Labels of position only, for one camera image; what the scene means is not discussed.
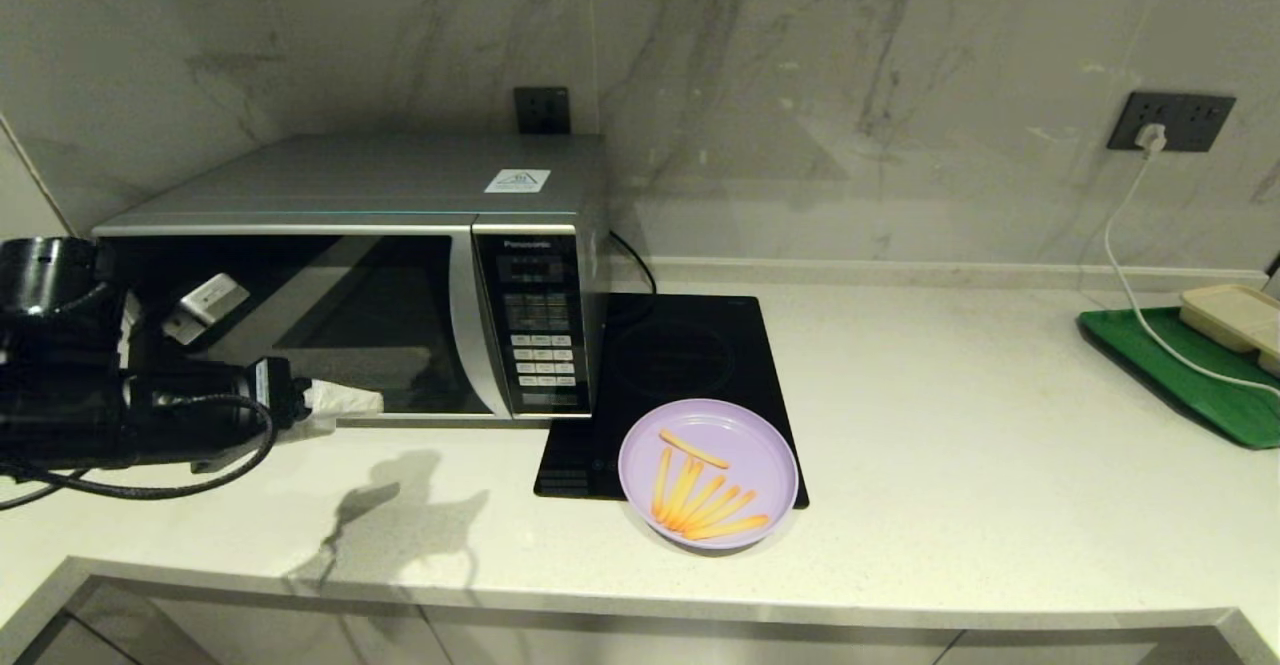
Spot black induction cooktop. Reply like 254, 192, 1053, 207
533, 292, 809, 511

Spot purple plate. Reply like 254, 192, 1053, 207
618, 398, 800, 552

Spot silver microwave oven body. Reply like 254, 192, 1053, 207
92, 133, 613, 428

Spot beige lunch container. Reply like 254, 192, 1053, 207
1178, 283, 1280, 378

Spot green plastic tray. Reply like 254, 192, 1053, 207
1077, 305, 1280, 450

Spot beige base cabinet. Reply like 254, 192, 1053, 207
20, 577, 1251, 665

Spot white power cable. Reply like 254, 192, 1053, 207
1104, 150, 1280, 398

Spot thin black cable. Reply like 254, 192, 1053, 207
610, 230, 658, 296

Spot long crosswise french fry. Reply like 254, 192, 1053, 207
659, 429, 731, 470

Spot wide black wall outlet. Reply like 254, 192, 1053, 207
1107, 91, 1237, 154

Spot small black wall outlet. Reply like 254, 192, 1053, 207
514, 86, 572, 136

